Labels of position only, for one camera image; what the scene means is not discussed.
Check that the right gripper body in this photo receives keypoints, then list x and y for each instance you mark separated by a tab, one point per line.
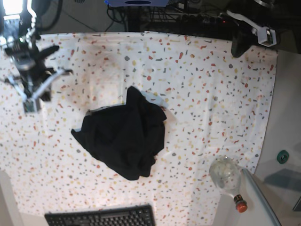
29	61

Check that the black power strip red light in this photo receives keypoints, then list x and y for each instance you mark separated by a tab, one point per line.
204	20

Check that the terrazzo pattern tablecloth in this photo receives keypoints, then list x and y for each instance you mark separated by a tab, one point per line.
215	105

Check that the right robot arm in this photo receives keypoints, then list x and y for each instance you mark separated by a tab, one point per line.
19	31

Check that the black computer keyboard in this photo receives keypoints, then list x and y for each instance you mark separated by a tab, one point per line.
128	216

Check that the blue box with oval hole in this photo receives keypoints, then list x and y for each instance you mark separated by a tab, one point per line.
136	3

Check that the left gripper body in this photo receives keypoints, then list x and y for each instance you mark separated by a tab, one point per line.
242	40

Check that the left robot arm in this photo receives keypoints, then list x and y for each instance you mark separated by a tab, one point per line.
261	22

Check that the black t-shirt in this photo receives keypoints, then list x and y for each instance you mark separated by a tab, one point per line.
125	137

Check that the grey laptop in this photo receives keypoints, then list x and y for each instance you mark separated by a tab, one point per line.
260	212

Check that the green tape roll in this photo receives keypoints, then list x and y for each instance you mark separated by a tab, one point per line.
282	157

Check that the clear plastic bottle orange cap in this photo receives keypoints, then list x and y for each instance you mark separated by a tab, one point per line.
226	176

